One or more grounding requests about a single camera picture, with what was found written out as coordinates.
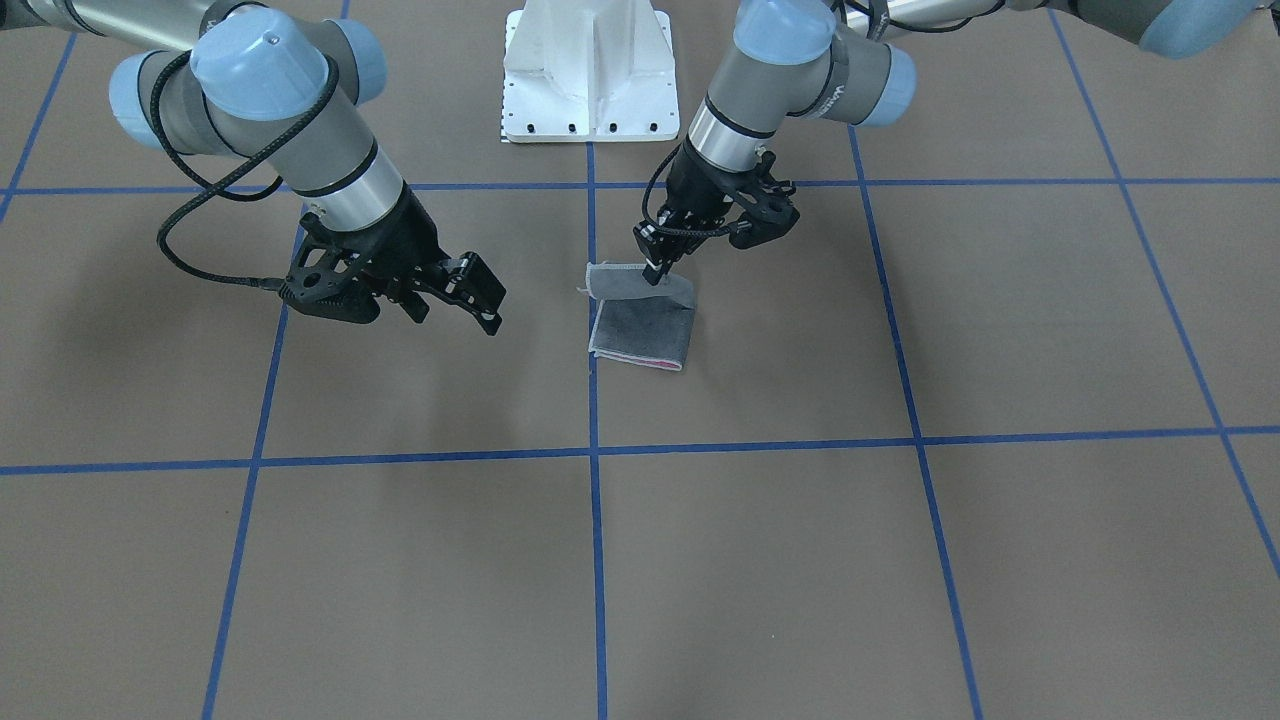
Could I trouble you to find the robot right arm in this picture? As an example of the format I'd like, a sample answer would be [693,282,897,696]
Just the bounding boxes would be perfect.
[3,1,506,334]

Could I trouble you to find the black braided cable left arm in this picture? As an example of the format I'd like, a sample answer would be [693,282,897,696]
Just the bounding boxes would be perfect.
[643,140,736,241]

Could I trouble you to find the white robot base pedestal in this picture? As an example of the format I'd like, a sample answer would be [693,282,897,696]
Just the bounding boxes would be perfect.
[500,1,682,143]

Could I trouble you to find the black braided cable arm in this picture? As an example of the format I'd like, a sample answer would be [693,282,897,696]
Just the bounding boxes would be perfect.
[155,50,340,291]
[643,140,736,241]

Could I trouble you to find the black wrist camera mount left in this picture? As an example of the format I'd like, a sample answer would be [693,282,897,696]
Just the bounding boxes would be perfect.
[724,150,800,250]

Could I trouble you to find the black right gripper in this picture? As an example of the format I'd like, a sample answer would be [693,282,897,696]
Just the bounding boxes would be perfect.
[349,190,507,336]

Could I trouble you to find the pink towel with grey back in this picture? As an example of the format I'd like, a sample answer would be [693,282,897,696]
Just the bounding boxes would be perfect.
[585,263,698,372]

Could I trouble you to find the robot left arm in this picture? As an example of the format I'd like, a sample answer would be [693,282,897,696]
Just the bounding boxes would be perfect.
[634,1,1039,284]

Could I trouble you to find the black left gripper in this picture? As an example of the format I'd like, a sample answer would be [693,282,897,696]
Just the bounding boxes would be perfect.
[634,145,746,286]

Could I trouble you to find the black braided cable right arm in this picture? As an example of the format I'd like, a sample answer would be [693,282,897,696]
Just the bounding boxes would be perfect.
[155,50,340,291]

